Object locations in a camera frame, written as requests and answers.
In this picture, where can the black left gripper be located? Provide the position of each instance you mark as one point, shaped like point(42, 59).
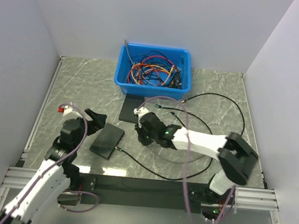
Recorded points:
point(98, 122)

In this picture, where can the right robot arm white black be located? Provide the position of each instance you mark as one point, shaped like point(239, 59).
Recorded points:
point(236, 156)

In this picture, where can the black flat box far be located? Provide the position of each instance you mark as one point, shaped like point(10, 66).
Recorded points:
point(131, 102)

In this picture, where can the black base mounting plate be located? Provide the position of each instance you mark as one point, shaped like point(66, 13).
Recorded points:
point(139, 192)

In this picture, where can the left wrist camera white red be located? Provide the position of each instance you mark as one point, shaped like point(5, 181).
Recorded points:
point(67, 109)

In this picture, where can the blue plastic bin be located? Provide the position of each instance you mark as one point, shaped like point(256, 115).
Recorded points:
point(148, 71)

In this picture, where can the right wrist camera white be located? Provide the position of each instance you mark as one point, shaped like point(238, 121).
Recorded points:
point(140, 111)

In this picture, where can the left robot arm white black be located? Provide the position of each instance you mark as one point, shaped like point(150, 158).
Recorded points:
point(56, 173)

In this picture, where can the black network switch box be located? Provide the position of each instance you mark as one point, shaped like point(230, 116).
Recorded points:
point(106, 141)

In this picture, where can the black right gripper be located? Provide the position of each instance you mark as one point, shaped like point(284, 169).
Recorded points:
point(140, 128)

